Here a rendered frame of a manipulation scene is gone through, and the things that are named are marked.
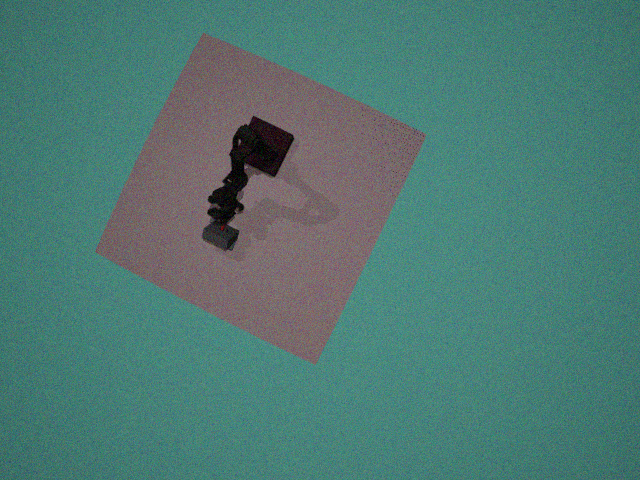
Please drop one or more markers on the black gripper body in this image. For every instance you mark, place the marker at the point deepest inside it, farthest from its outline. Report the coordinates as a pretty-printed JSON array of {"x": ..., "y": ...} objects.
[{"x": 226, "y": 206}]

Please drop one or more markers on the dark grey sloped panel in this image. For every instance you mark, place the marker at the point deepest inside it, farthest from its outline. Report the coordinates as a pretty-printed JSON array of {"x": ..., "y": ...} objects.
[{"x": 225, "y": 238}]

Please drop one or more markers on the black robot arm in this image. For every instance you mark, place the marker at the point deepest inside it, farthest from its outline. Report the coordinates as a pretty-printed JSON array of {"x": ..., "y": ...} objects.
[{"x": 265, "y": 150}]

